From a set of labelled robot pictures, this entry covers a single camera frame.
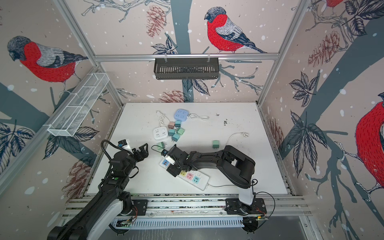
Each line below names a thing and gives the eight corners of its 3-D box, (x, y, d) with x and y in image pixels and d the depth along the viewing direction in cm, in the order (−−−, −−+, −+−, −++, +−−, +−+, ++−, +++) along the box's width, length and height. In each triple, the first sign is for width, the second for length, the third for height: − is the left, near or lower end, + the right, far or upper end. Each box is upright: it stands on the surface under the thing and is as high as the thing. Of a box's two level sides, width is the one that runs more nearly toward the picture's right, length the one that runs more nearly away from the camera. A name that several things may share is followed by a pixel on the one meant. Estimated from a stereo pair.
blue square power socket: (174, 121, 112) (173, 118, 110) (175, 111, 118) (174, 108, 116) (188, 121, 112) (188, 118, 109) (188, 111, 118) (188, 108, 116)
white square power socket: (152, 139, 101) (151, 137, 99) (154, 128, 107) (153, 126, 105) (167, 139, 101) (166, 137, 99) (169, 128, 107) (168, 126, 105)
